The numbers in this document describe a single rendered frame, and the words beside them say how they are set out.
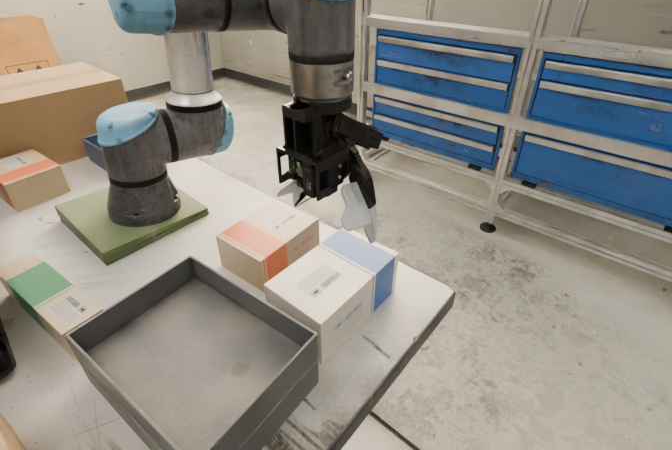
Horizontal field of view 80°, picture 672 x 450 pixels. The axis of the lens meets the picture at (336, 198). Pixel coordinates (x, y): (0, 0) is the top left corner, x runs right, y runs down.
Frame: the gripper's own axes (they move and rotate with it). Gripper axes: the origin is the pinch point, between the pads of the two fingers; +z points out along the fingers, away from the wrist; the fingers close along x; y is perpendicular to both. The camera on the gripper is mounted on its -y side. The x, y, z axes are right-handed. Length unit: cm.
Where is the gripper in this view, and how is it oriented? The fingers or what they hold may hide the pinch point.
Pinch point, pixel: (334, 221)
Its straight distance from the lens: 60.1
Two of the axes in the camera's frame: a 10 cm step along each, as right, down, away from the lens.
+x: 7.7, 3.4, -5.4
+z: 0.0, 8.4, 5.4
